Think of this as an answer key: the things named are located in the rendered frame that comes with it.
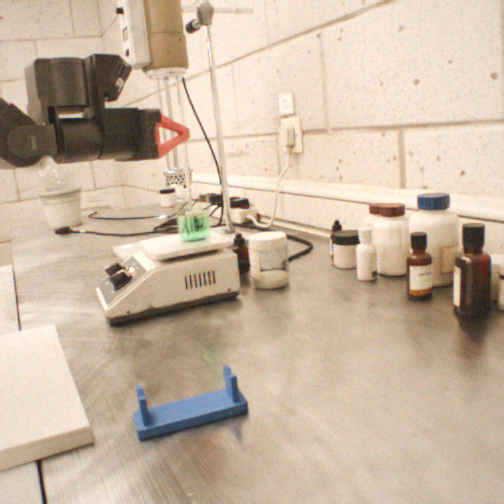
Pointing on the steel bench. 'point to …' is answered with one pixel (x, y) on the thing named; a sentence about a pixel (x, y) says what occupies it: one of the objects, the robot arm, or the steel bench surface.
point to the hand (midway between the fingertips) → (183, 133)
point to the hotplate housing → (176, 284)
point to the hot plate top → (157, 247)
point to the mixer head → (154, 37)
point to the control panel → (125, 285)
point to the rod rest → (189, 409)
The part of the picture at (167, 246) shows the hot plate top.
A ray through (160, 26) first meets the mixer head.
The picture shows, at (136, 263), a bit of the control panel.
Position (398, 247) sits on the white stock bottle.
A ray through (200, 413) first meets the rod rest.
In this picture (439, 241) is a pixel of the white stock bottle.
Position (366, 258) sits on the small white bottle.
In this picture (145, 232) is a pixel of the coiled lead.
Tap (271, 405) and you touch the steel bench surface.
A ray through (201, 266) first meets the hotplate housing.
